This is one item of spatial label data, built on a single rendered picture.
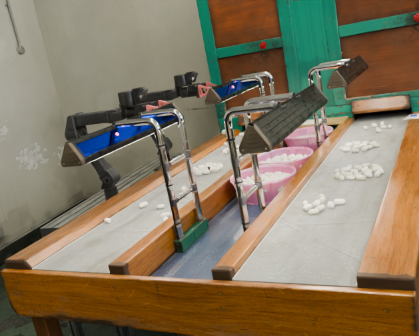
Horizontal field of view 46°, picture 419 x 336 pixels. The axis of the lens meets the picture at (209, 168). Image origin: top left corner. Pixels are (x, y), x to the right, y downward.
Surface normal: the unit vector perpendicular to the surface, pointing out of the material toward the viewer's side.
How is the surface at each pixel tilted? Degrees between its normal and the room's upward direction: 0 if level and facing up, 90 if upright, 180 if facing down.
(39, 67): 90
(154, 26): 90
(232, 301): 90
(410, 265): 0
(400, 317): 90
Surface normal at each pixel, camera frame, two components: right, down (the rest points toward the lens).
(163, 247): 0.89, -0.05
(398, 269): -0.18, -0.95
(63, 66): -0.33, 0.30
